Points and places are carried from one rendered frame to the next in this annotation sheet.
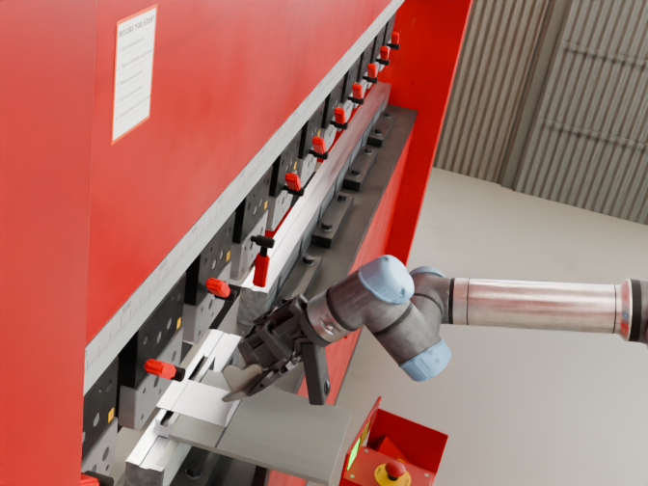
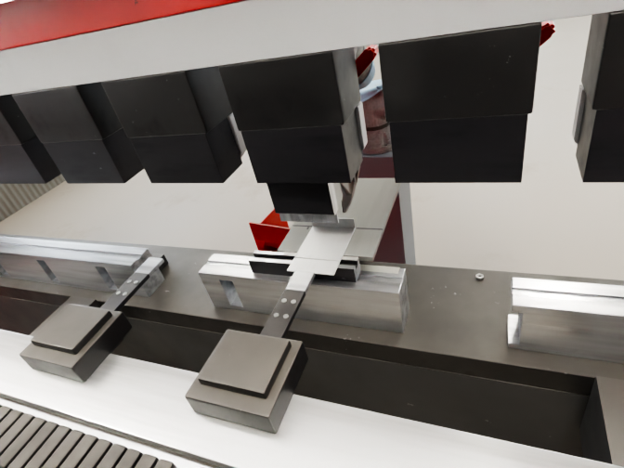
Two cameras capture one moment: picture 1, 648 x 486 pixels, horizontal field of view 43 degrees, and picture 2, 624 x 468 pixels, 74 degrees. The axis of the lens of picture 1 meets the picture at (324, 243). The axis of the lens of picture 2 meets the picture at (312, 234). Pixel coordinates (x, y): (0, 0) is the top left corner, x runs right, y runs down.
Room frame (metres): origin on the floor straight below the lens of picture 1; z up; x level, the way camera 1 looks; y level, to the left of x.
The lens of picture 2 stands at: (0.89, 0.71, 1.44)
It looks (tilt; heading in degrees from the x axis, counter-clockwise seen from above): 35 degrees down; 290
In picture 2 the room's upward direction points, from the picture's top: 14 degrees counter-clockwise
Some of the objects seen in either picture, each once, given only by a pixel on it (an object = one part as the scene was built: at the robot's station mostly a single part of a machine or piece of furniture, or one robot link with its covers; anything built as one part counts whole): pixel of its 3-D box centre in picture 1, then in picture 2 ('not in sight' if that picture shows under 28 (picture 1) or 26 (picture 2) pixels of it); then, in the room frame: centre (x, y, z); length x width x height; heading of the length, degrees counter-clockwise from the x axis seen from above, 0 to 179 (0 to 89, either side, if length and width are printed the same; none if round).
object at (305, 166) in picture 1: (293, 142); (15, 135); (1.65, 0.10, 1.26); 0.15 x 0.09 x 0.17; 172
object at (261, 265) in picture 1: (258, 260); not in sight; (1.22, 0.10, 1.20); 0.04 x 0.02 x 0.10; 82
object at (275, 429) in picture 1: (263, 423); (344, 213); (1.06, 0.04, 1.00); 0.26 x 0.18 x 0.01; 82
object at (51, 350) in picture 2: not in sight; (109, 304); (1.43, 0.30, 1.01); 0.26 x 0.12 x 0.05; 82
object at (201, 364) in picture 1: (186, 391); (303, 265); (1.11, 0.18, 0.99); 0.20 x 0.03 x 0.03; 172
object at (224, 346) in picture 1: (187, 412); (299, 289); (1.13, 0.18, 0.92); 0.39 x 0.06 x 0.10; 172
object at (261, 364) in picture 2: not in sight; (271, 329); (1.11, 0.35, 1.01); 0.26 x 0.12 x 0.05; 82
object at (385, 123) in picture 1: (382, 128); not in sight; (2.86, -0.13, 0.89); 0.30 x 0.05 x 0.03; 172
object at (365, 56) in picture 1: (350, 70); not in sight; (2.24, 0.02, 1.26); 0.15 x 0.09 x 0.17; 172
